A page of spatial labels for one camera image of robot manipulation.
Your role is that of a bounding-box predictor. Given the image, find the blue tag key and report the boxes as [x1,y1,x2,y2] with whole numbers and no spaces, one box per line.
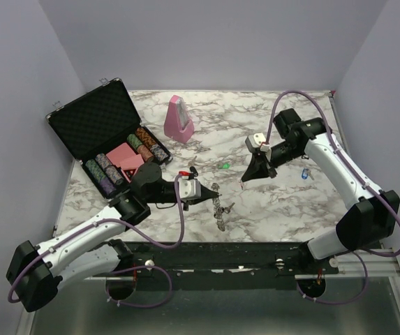
[301,168,315,181]

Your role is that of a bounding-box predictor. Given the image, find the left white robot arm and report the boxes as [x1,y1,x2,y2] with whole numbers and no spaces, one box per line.
[6,163,219,312]

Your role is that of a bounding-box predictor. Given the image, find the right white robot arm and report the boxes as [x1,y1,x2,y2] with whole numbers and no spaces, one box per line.
[241,109,400,274]

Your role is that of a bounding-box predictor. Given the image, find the black tag key centre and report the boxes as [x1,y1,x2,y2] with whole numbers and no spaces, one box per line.
[222,202,235,214]

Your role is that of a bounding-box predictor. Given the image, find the black tag key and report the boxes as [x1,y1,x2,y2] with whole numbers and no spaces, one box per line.
[222,202,235,214]
[188,156,198,179]

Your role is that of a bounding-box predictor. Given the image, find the green tag key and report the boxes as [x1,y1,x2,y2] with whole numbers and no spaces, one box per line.
[218,162,230,170]

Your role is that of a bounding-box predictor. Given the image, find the black tag key left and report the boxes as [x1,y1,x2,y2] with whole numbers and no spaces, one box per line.
[188,156,198,179]

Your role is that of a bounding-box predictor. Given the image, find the pink metronome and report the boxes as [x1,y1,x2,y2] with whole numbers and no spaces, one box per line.
[163,95,195,144]

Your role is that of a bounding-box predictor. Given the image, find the black poker chip case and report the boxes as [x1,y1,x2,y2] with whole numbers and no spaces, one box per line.
[46,77,173,200]

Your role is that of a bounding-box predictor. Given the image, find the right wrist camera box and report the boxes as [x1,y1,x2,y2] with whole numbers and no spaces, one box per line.
[245,133,270,154]

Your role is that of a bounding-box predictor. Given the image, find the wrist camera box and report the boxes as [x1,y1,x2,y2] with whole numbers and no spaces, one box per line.
[245,133,270,154]
[178,171,201,201]

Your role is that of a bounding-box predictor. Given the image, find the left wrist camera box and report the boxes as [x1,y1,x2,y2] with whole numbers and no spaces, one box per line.
[178,171,201,201]

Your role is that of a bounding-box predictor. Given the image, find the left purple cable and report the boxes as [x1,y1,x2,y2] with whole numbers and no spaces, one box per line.
[8,174,186,308]

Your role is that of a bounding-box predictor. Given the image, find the purple cable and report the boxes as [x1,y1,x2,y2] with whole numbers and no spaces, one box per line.
[265,90,400,304]
[8,174,186,308]

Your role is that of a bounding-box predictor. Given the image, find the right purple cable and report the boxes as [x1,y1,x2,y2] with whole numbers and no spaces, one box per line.
[265,90,400,304]

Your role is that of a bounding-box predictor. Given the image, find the black front mounting rail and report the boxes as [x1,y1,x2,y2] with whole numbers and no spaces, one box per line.
[106,239,339,297]

